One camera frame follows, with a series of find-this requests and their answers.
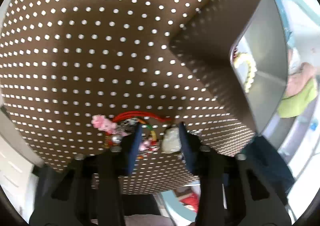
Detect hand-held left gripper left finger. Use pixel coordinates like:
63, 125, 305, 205
29, 124, 144, 226

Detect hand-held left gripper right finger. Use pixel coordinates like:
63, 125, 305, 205
178, 122, 292, 226

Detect multicolour cord bracelet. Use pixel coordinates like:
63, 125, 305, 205
137, 119, 162, 159

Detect pale jade pendant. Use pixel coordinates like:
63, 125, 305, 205
161, 127, 182, 154

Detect red cord bracelet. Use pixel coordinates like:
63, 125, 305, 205
112, 111, 174, 124

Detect pink charm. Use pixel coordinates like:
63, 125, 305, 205
91, 115, 117, 134

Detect pale green bead bracelet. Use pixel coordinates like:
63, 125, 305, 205
234, 51, 258, 93

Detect silver metal tin box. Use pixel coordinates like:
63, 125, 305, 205
169, 0, 289, 135

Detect green blanket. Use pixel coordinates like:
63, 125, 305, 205
277, 79, 318, 118

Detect brown polka-dot tablecloth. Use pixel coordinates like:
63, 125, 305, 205
0, 0, 269, 195

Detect pink blanket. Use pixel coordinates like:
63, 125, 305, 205
287, 62, 318, 97

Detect pale teal bed frame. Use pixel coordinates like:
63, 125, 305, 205
272, 0, 320, 28

